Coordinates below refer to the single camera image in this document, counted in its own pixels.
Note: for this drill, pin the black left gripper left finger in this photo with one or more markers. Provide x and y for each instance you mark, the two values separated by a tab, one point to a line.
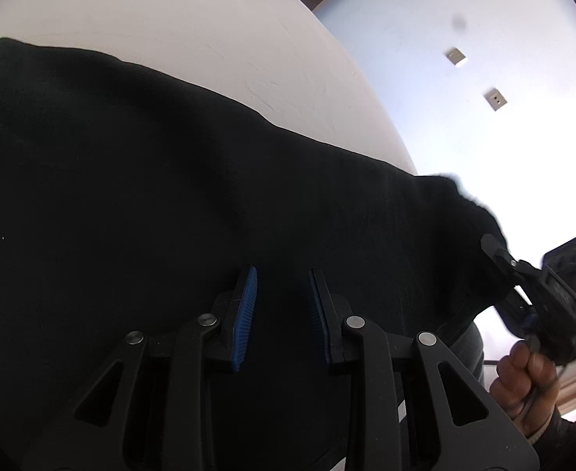
238	321

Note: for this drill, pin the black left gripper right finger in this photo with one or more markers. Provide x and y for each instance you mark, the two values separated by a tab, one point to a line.
332	310

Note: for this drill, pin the black pants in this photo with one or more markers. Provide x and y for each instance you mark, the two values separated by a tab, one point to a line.
130	200

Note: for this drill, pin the right hand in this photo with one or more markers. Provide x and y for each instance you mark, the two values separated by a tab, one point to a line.
526	388

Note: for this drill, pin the silver wall socket plate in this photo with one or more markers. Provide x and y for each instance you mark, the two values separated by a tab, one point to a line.
495	99

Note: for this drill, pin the silver wall switch plate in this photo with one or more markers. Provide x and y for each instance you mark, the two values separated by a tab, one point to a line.
455	56

